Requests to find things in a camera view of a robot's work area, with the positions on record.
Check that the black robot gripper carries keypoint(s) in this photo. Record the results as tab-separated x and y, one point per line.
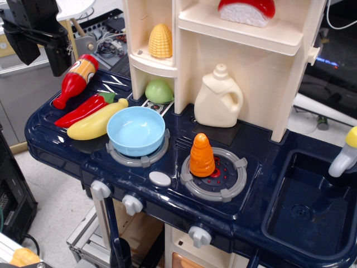
28	23

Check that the light blue plastic bowl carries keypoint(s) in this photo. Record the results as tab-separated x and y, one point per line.
136	131

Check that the orange toy carrot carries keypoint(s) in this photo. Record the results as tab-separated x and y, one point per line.
202	162

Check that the grey metal cabinet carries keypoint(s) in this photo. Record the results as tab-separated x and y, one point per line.
24	89

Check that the red toy ketchup bottle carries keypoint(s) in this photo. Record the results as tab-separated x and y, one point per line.
76	79

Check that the red toy chili pepper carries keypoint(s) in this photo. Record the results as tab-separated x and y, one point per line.
91	105

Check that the yellow toy banana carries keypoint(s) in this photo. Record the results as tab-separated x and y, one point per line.
95	125

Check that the yellow toy corn cob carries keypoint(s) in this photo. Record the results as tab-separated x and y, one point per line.
160	42

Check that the green toy pear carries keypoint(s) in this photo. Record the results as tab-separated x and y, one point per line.
159	92

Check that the cream toy kitchen shelf unit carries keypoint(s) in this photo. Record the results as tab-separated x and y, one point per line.
267	63

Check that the grey left stove knob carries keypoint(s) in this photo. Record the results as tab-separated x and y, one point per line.
100	190

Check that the grey stove knob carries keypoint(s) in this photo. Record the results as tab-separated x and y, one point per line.
100	190
200	236
132	204

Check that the black computer case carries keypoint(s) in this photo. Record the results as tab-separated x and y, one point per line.
18	206

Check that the grey oval button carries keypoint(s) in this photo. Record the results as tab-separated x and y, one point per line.
159	179

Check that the grey middle stove knob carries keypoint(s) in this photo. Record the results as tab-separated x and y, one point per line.
132	204

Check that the cream toy detergent jug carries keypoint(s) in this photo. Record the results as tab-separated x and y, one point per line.
219	100

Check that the red white toy sushi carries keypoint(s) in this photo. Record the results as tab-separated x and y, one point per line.
250	12

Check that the grey right stove knob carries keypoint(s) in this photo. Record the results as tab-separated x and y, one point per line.
200	236

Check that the navy toy kitchen counter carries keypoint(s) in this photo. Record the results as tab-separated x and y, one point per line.
274	203

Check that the aluminium extrusion frame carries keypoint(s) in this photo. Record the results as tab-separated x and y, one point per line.
86	243

